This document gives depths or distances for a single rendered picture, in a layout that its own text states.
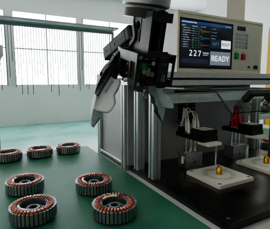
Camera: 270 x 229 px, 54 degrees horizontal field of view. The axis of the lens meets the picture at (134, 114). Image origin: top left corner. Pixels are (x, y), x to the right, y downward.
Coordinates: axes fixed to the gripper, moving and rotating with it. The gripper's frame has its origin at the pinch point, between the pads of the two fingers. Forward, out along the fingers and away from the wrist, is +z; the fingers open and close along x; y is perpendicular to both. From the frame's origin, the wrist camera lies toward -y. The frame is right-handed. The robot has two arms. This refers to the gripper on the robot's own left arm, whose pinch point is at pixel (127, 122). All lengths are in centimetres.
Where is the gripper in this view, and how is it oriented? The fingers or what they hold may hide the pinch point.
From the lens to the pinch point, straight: 50.0
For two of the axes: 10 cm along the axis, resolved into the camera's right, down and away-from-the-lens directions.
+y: 4.7, 3.4, -8.1
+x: 8.8, -0.6, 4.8
